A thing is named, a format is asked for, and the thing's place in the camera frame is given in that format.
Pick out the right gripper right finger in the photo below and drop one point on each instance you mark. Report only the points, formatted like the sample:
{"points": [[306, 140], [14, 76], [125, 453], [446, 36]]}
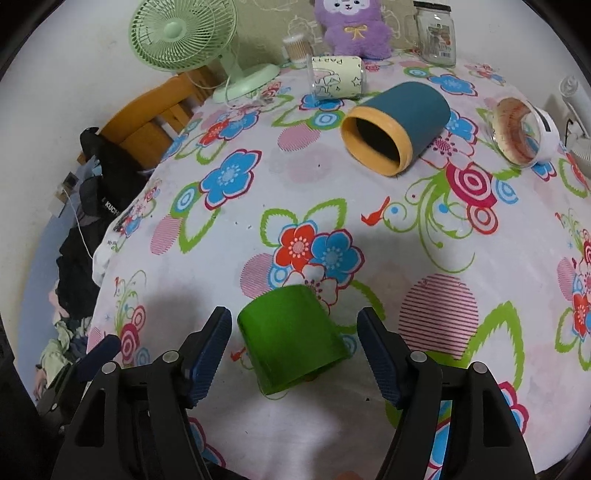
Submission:
{"points": [[484, 440]]}

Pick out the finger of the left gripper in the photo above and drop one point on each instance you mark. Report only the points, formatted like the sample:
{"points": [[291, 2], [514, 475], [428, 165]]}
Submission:
{"points": [[106, 350]]}

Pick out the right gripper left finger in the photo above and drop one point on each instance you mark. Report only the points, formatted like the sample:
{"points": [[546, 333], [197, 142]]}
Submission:
{"points": [[132, 423]]}

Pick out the green plastic cup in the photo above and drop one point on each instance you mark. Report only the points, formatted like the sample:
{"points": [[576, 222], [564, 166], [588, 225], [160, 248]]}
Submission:
{"points": [[289, 338]]}

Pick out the white cup with red interior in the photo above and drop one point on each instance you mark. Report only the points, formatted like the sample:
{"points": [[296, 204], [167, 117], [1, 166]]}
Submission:
{"points": [[525, 134]]}

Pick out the teal cup with yellow rim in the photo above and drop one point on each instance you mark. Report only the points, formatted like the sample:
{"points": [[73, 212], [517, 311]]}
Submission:
{"points": [[388, 132]]}

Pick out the clear patterned party cup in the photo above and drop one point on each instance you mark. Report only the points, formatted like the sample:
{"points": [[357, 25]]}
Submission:
{"points": [[336, 77]]}

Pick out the person's right hand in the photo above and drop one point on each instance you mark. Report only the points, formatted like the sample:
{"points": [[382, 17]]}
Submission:
{"points": [[350, 475]]}

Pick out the black bag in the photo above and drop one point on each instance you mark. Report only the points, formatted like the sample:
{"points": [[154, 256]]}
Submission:
{"points": [[102, 198]]}

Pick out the floral tablecloth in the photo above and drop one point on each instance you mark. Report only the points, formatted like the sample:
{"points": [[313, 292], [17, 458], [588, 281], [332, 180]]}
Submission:
{"points": [[467, 257]]}

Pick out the wooden headboard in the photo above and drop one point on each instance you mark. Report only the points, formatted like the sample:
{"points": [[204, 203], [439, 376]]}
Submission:
{"points": [[146, 127]]}

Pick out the green desk fan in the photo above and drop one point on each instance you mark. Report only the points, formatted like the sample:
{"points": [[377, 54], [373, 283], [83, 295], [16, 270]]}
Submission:
{"points": [[180, 36]]}

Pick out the white small fan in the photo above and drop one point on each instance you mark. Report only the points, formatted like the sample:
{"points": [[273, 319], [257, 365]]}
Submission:
{"points": [[577, 136]]}

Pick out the cotton swab container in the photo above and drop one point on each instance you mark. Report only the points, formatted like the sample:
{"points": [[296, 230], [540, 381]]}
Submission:
{"points": [[298, 48]]}

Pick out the green elephant pattern mat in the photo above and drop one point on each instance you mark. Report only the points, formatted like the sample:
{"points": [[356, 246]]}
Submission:
{"points": [[262, 26]]}

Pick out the purple plush toy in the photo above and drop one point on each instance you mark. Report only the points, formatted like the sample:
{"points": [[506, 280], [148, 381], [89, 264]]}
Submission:
{"points": [[354, 28]]}

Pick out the glass mason jar mug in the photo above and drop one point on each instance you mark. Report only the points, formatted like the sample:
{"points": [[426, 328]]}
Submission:
{"points": [[436, 33]]}

